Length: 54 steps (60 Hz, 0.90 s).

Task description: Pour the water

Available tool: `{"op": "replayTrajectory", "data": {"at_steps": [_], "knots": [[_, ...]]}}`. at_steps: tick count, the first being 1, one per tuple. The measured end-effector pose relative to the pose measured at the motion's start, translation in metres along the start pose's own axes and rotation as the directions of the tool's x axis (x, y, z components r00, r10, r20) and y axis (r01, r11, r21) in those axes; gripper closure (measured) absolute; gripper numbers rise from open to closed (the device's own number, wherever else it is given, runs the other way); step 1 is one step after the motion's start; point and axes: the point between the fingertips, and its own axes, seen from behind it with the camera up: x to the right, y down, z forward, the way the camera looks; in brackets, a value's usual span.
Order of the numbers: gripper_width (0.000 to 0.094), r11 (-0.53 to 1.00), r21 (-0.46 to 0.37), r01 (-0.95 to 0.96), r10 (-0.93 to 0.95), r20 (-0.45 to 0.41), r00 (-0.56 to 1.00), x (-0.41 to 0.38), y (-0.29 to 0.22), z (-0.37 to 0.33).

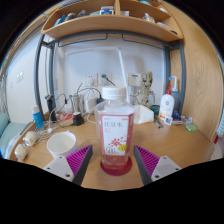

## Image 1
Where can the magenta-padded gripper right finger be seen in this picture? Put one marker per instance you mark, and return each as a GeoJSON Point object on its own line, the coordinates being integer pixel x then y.
{"type": "Point", "coordinates": [165, 168]}

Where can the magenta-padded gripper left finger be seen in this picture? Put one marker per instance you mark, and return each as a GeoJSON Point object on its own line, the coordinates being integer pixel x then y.
{"type": "Point", "coordinates": [60, 168]}

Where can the clear bottle with pink drink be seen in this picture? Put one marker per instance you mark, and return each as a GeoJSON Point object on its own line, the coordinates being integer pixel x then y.
{"type": "Point", "coordinates": [115, 133]}

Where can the white cup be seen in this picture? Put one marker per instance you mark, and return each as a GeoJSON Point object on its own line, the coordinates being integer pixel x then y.
{"type": "Point", "coordinates": [61, 143]}

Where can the wrapped round bun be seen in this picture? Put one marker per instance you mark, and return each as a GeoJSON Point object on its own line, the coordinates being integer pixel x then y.
{"type": "Point", "coordinates": [21, 151]}
{"type": "Point", "coordinates": [31, 138]}

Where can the small green block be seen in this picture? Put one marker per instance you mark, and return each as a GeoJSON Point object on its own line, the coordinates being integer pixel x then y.
{"type": "Point", "coordinates": [191, 127]}

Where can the black charger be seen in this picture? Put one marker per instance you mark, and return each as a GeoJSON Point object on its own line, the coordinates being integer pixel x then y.
{"type": "Point", "coordinates": [78, 119]}

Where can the blue tube with white cap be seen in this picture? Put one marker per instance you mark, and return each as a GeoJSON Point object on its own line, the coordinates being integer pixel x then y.
{"type": "Point", "coordinates": [38, 118]}

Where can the white tissue pack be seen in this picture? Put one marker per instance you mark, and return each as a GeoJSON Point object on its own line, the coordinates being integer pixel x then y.
{"type": "Point", "coordinates": [144, 114]}

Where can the bed with plaid blanket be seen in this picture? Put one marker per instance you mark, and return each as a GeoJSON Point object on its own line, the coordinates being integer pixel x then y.
{"type": "Point", "coordinates": [10, 136]}

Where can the white pump bottle red top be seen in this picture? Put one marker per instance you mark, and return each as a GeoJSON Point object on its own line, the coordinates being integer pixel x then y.
{"type": "Point", "coordinates": [166, 105]}

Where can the white power adapter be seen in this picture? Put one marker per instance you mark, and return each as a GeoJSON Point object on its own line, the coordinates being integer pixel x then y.
{"type": "Point", "coordinates": [90, 104]}

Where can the teal pillow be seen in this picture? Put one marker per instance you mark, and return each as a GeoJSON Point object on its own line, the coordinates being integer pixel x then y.
{"type": "Point", "coordinates": [3, 123]}

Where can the blue spray bottle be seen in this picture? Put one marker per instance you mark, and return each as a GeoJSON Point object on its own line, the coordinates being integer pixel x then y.
{"type": "Point", "coordinates": [176, 96]}

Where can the tree figure toy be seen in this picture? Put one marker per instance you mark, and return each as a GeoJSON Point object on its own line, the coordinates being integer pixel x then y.
{"type": "Point", "coordinates": [146, 88]}

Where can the white desk lamp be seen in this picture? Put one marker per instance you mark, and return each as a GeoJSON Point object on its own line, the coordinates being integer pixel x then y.
{"type": "Point", "coordinates": [121, 66]}

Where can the wooden shelf unit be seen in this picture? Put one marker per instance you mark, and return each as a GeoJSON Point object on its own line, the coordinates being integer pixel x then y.
{"type": "Point", "coordinates": [110, 23]}

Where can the white wall outlet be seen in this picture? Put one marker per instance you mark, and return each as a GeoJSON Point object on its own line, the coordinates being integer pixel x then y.
{"type": "Point", "coordinates": [91, 79]}

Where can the grey metal frame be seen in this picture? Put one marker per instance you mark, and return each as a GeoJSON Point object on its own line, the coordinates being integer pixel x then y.
{"type": "Point", "coordinates": [37, 73]}

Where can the white wall switch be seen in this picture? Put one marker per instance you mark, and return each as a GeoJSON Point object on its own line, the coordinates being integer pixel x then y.
{"type": "Point", "coordinates": [20, 76]}

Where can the wooden upper bunk frame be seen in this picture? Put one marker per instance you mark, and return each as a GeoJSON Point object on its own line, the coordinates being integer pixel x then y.
{"type": "Point", "coordinates": [23, 40]}

